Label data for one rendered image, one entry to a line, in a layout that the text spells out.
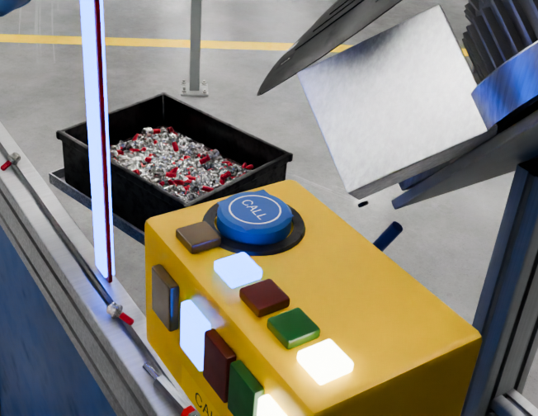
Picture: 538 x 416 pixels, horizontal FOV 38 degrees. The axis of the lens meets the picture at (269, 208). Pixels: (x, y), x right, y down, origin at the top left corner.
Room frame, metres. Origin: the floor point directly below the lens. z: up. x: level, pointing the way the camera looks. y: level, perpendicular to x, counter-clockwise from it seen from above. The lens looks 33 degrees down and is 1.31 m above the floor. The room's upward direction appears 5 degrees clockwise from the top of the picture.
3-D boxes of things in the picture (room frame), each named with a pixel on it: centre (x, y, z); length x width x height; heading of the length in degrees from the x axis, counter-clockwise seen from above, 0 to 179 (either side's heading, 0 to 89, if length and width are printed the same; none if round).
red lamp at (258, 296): (0.29, 0.00, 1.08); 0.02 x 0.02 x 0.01; 36
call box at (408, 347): (0.31, -0.02, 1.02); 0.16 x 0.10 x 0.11; 36
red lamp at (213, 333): (0.27, 0.02, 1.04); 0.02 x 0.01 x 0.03; 36
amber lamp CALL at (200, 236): (0.33, 0.03, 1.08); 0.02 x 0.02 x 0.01; 36
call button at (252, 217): (0.35, 0.01, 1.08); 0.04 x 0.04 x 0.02
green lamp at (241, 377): (0.25, 0.00, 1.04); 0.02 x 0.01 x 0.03; 36
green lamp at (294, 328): (0.27, -0.02, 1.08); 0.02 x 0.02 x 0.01; 36
